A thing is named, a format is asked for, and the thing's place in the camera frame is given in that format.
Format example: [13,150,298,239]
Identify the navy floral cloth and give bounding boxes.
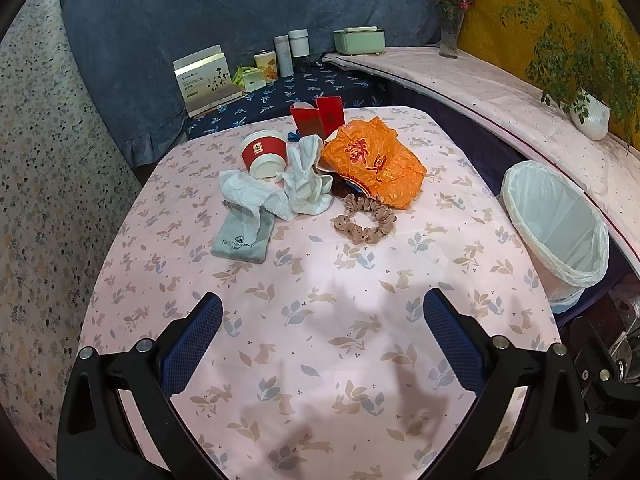
[183,63,392,140]

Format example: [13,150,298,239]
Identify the pink dotted shelf cloth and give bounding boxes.
[321,46,640,270]

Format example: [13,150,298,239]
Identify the beige polka dot scrunchie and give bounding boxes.
[332,193,397,245]

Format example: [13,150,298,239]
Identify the green yellow snack packet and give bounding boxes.
[232,66,267,93]

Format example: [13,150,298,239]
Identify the glass vase pink flowers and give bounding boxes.
[433,0,474,58]

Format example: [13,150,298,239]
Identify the dark red velvet scrunchie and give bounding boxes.
[331,174,370,198]

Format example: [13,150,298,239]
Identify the white cylindrical jar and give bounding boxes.
[288,28,310,58]

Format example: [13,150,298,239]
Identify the blue velvet backdrop cloth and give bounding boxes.
[62,0,439,168]

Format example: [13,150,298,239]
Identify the white lined trash bin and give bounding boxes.
[500,160,610,314]

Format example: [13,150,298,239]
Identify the pink bunny print tablecloth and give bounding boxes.
[80,107,559,479]

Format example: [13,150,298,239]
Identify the mint green tissue box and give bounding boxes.
[333,26,385,55]

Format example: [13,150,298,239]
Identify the red card envelope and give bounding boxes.
[290,96,345,140]

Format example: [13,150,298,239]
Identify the green plant white pot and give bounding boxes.
[500,0,639,145]

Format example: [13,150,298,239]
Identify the white booklet display box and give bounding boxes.
[172,44,244,118]

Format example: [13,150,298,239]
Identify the red white paper cup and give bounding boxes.
[239,129,288,179]

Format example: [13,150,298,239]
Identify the tall white bottle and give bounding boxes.
[273,35,294,78]

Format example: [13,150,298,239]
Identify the grey drawstring pouch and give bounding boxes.
[210,206,276,264]

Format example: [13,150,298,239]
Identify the orange plastic bag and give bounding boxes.
[319,117,426,209]

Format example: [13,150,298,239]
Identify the white tissue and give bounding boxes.
[219,169,294,224]

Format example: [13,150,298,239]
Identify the orange floral tin can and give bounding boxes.
[254,50,278,82]

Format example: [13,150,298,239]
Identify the white cloth glove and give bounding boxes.
[279,134,333,216]

